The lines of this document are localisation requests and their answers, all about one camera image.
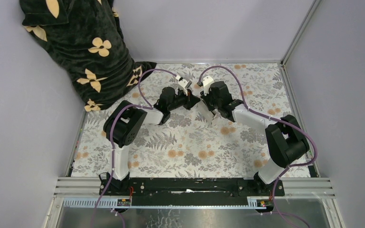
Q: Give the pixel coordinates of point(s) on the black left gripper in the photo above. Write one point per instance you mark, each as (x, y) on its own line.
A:
(189, 99)

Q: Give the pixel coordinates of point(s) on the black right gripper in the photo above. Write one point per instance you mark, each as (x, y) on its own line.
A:
(205, 98)

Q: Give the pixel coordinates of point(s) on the white cardboard paper box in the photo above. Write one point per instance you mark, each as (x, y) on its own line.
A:
(203, 110)

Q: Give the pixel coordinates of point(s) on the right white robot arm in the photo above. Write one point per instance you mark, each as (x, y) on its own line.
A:
(285, 141)

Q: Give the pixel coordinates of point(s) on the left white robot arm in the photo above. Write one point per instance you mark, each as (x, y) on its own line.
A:
(124, 123)

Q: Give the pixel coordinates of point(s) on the floral patterned table cloth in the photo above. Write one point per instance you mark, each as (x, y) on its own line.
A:
(186, 145)

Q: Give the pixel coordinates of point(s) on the black floral plush blanket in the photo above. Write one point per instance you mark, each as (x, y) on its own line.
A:
(84, 37)

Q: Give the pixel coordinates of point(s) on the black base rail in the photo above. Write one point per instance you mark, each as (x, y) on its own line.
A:
(149, 186)

